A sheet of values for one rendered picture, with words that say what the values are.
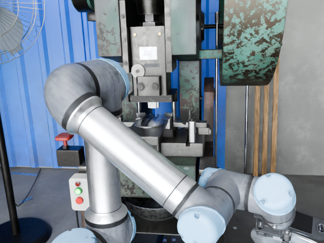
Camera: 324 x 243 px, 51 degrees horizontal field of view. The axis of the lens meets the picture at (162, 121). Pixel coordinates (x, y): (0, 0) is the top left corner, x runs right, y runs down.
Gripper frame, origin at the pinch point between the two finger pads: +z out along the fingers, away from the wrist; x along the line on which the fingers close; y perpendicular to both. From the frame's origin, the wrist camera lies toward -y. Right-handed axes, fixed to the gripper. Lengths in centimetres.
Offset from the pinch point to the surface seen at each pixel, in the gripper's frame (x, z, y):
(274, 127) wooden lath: -96, 115, 23
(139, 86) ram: -46, 0, 62
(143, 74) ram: -52, 1, 62
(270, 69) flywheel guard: -53, -4, 12
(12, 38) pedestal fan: -64, -10, 135
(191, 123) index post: -39, 14, 42
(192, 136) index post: -35, 18, 41
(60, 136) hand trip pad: -19, -1, 88
